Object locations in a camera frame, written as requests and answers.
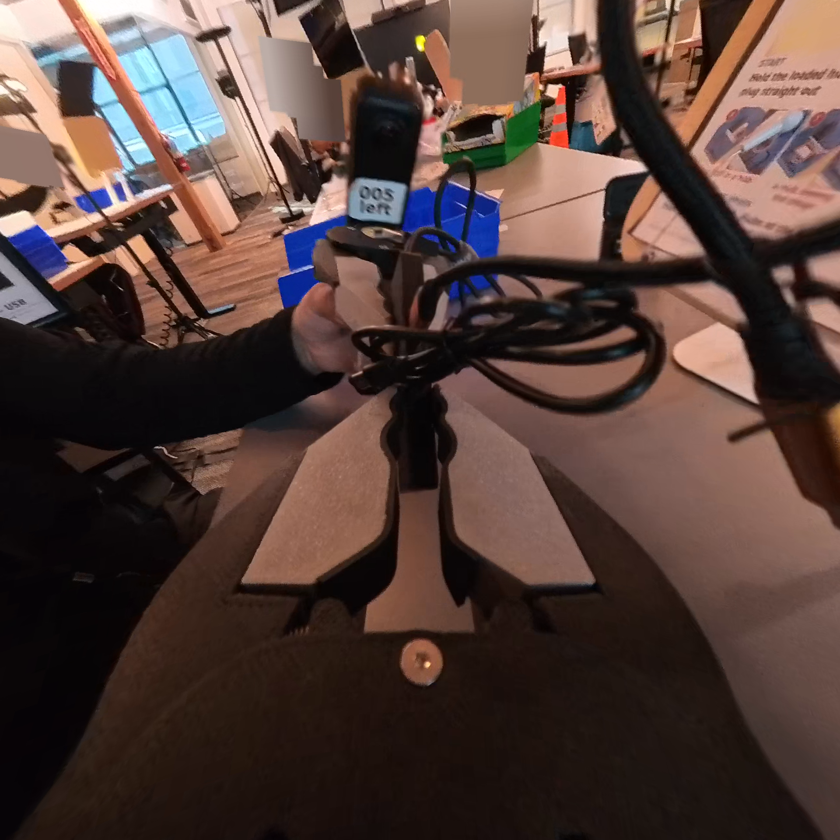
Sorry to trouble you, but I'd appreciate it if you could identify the person's left forearm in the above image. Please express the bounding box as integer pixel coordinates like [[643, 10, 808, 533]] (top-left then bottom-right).
[[0, 307, 343, 452]]

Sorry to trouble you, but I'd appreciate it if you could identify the black legged background desk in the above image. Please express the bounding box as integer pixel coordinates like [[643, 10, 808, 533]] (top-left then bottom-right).
[[45, 182, 238, 343]]

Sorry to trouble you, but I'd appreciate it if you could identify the black pole stand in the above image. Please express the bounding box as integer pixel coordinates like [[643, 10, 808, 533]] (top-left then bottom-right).
[[194, 25, 307, 225]]

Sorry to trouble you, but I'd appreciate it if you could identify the black cable with orange plugs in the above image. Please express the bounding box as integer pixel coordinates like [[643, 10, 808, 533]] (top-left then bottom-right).
[[596, 0, 840, 530]]

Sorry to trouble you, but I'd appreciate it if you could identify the orange traffic cone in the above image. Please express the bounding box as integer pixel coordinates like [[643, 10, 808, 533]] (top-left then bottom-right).
[[548, 84, 572, 150]]

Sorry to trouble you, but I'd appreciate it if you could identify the black office chair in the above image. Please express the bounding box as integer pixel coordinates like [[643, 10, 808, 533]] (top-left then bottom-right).
[[58, 438, 219, 516]]

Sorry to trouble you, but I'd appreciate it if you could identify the blue plastic bin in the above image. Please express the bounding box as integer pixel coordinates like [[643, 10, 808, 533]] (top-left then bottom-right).
[[8, 182, 130, 278], [277, 184, 504, 311]]

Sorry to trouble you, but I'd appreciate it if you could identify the white clipboard stand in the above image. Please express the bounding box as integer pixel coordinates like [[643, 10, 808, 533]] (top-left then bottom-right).
[[672, 320, 763, 406]]

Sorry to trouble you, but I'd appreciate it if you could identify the white cabinet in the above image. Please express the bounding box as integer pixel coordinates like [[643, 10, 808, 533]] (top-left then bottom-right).
[[166, 176, 242, 248]]

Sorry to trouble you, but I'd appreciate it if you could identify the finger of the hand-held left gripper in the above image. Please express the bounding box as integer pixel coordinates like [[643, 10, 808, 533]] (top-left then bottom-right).
[[335, 255, 396, 370], [410, 289, 454, 332]]

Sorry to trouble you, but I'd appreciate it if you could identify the black framed sign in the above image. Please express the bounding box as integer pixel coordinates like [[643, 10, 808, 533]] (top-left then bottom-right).
[[0, 231, 73, 330]]

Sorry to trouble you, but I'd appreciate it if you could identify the green plastic bin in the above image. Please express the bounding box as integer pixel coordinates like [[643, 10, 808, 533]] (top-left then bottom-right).
[[441, 98, 543, 169]]

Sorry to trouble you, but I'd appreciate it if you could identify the black usb cable bundle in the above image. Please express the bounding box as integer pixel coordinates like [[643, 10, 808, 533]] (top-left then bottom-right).
[[350, 289, 668, 491]]

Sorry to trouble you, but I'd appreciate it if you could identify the laminated instruction sheet on stand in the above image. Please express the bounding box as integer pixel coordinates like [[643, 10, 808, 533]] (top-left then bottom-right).
[[620, 0, 840, 329]]

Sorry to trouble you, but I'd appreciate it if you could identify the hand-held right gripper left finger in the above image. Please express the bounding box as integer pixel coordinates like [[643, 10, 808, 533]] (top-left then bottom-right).
[[240, 386, 403, 614]]

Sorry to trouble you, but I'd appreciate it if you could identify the thick black usb extension cable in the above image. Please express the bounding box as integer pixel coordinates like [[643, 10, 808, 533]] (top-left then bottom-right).
[[416, 223, 840, 317]]

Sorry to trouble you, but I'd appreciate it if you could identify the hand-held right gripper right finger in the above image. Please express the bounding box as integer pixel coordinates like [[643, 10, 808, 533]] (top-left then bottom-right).
[[436, 392, 597, 605]]

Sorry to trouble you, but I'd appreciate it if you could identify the person's left hand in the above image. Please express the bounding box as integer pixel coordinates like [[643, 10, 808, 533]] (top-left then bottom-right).
[[290, 282, 361, 376]]

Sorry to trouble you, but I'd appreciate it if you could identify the printed instruction sheet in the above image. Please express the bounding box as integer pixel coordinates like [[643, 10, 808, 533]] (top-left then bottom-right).
[[633, 0, 840, 293]]

